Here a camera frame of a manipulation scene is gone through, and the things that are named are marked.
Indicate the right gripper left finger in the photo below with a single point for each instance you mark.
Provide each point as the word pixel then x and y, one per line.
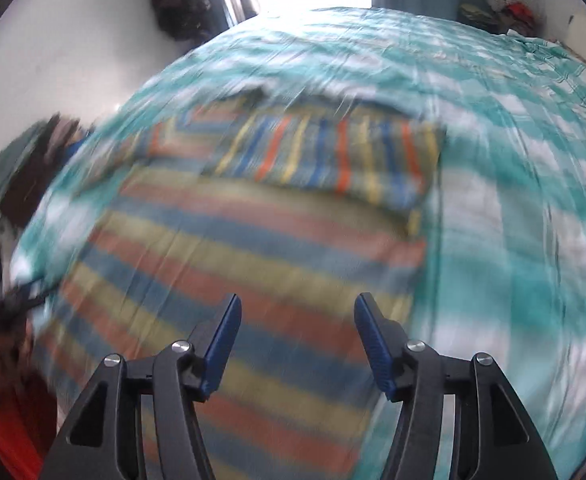
pixel 212 342

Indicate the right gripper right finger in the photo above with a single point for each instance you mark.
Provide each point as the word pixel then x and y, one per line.
pixel 384 341

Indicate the striped knit sweater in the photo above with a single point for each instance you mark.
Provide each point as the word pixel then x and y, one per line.
pixel 296 209

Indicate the pile of folded clothes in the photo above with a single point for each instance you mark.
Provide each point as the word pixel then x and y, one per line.
pixel 59 136

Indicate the clothes heap by curtain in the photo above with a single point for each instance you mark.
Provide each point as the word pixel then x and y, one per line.
pixel 522 16

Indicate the person's left hand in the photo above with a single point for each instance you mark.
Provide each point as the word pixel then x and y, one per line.
pixel 15 352

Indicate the orange fuzzy rug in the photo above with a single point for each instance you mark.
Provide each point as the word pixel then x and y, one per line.
pixel 28 416

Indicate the teal plaid bed cover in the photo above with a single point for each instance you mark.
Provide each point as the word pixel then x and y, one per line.
pixel 504 218

